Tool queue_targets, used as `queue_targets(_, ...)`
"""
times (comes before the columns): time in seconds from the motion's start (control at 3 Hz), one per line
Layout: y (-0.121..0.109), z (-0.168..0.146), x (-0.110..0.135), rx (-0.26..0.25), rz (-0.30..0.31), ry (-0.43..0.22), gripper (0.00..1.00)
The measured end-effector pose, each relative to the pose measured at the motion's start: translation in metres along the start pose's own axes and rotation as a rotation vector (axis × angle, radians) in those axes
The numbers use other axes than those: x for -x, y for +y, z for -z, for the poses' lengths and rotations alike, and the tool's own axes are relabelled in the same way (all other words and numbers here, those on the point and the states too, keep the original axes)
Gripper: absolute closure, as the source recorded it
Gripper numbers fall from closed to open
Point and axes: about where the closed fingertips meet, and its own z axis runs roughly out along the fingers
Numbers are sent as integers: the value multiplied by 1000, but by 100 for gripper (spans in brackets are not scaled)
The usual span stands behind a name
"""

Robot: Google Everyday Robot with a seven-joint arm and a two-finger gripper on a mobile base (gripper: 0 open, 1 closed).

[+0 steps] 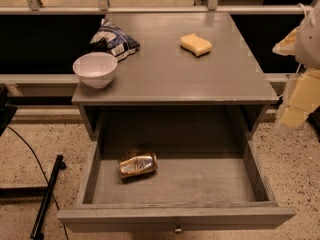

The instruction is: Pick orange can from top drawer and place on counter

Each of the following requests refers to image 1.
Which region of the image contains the white hanging cable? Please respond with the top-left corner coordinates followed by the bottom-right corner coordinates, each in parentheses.
top-left (296, 2), bottom-right (309, 18)

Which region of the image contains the crushed orange soda can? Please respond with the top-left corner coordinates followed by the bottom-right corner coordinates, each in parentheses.
top-left (118, 152), bottom-right (158, 179)

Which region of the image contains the open grey top drawer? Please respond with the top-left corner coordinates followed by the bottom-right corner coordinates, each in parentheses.
top-left (58, 137), bottom-right (295, 232)

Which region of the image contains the blue white chip bag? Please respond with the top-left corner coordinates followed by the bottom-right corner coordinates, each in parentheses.
top-left (89, 18), bottom-right (140, 61)

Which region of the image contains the black floor stand bar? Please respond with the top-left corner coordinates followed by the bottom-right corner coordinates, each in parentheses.
top-left (30, 155), bottom-right (66, 240)

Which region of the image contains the black floor cable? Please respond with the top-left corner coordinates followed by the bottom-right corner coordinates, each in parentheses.
top-left (6, 125), bottom-right (70, 240)

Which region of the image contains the yellow sponge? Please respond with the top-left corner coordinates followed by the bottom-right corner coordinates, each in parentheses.
top-left (180, 33), bottom-right (212, 57)

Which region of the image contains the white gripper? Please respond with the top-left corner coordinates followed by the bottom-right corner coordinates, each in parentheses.
top-left (272, 7), bottom-right (320, 129)

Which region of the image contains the white ceramic bowl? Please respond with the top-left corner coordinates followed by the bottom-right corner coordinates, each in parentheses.
top-left (73, 52), bottom-right (118, 89)

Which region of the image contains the metal railing frame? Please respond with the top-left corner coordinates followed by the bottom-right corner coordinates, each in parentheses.
top-left (0, 0), bottom-right (320, 16)

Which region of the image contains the grey wooden cabinet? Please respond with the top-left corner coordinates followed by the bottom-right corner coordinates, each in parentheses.
top-left (72, 13), bottom-right (277, 152)

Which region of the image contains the black equipment at left edge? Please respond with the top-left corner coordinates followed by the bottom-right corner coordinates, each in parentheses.
top-left (0, 85), bottom-right (17, 136)

